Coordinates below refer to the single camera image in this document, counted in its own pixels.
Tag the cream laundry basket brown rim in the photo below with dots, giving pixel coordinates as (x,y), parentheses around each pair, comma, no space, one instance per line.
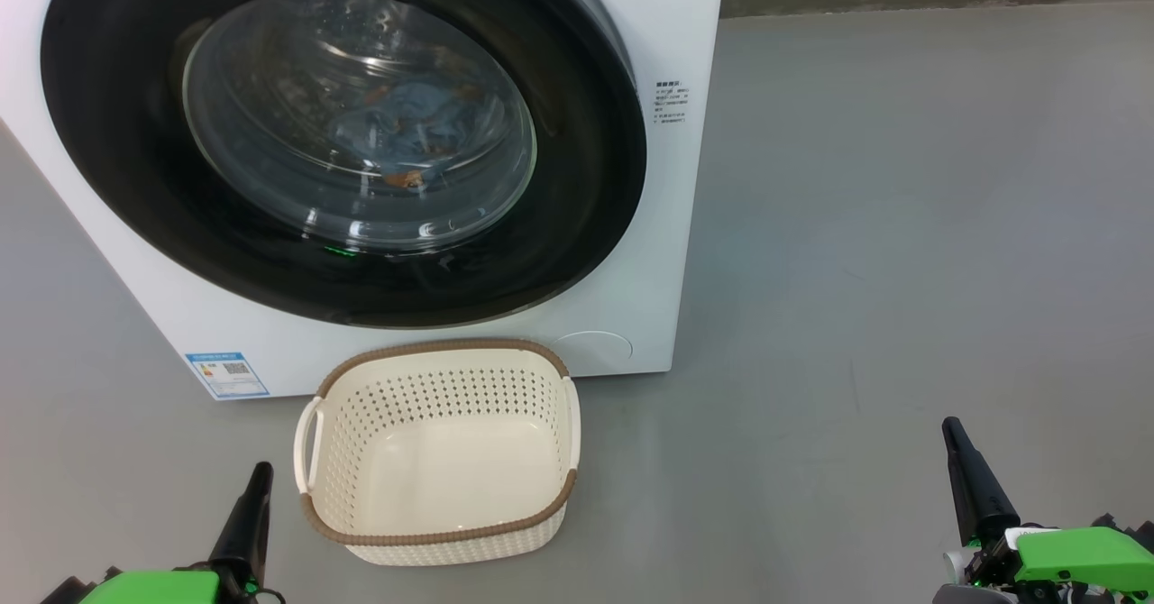
(451,469)

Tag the blue energy label sticker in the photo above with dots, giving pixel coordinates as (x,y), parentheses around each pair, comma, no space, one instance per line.
(227,376)

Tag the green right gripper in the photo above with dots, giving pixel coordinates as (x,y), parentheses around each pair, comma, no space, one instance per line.
(1082,554)

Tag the black washing machine glass door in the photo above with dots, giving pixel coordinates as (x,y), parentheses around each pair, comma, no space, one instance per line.
(117,135)

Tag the small black text decal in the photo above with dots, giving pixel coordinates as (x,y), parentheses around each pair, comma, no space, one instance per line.
(673,102)

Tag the round white filter cover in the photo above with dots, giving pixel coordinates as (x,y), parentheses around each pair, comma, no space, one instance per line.
(592,352)

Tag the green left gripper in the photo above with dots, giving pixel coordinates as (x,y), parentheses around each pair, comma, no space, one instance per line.
(158,588)

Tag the white front-load washing machine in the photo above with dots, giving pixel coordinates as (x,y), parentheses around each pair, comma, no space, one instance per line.
(667,243)

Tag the blue garment with orange print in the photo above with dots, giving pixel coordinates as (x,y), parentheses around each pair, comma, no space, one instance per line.
(415,126)

